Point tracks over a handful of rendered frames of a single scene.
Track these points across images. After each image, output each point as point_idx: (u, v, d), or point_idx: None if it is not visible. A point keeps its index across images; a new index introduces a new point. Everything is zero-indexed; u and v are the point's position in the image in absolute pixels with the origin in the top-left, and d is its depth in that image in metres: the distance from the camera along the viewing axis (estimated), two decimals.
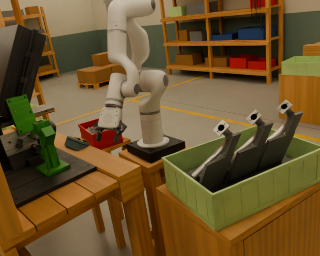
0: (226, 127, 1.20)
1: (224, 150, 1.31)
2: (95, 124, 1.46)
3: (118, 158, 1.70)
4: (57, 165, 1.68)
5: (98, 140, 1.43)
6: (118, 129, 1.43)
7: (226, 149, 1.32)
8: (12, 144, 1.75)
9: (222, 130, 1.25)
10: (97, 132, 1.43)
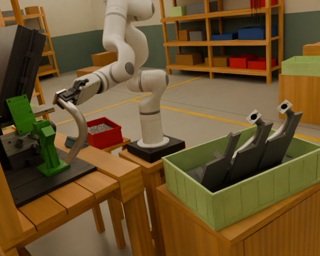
0: (58, 96, 1.04)
1: (78, 135, 1.07)
2: None
3: (118, 158, 1.70)
4: (57, 165, 1.68)
5: (59, 104, 1.05)
6: (77, 91, 1.08)
7: (80, 135, 1.06)
8: (12, 144, 1.75)
9: None
10: None
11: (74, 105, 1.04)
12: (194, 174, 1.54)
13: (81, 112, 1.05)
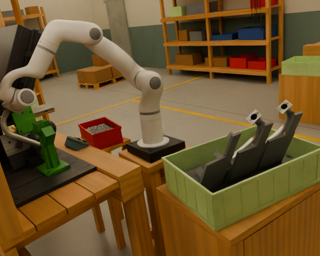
0: None
1: None
2: None
3: (118, 158, 1.70)
4: (57, 165, 1.68)
5: None
6: None
7: None
8: (12, 144, 1.75)
9: (7, 113, 1.67)
10: None
11: (2, 114, 1.66)
12: (194, 174, 1.54)
13: (1, 120, 1.65)
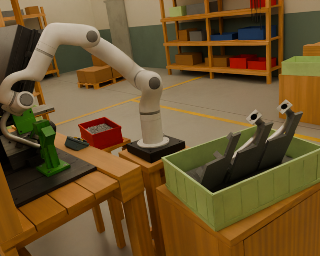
0: None
1: None
2: None
3: (118, 158, 1.70)
4: (57, 165, 1.68)
5: None
6: None
7: None
8: (12, 144, 1.75)
9: (7, 116, 1.70)
10: None
11: (2, 117, 1.69)
12: (194, 174, 1.54)
13: (1, 122, 1.68)
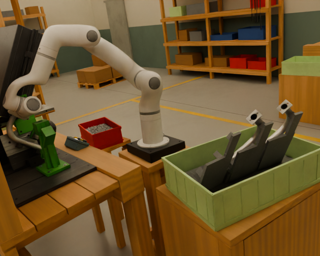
0: None
1: None
2: None
3: (118, 158, 1.70)
4: (57, 165, 1.68)
5: None
6: None
7: None
8: (12, 144, 1.75)
9: (13, 119, 1.71)
10: None
11: (8, 120, 1.71)
12: (194, 174, 1.54)
13: (7, 126, 1.70)
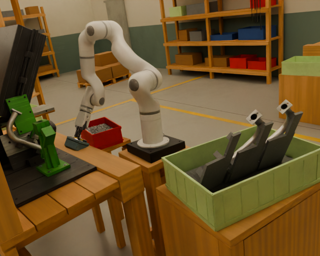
0: (12, 111, 1.74)
1: None
2: (84, 128, 1.99)
3: (118, 158, 1.70)
4: (57, 165, 1.68)
5: (77, 137, 2.01)
6: (77, 126, 2.02)
7: None
8: (12, 144, 1.75)
9: (13, 119, 1.71)
10: (81, 132, 2.02)
11: (8, 120, 1.71)
12: (194, 174, 1.54)
13: (7, 126, 1.70)
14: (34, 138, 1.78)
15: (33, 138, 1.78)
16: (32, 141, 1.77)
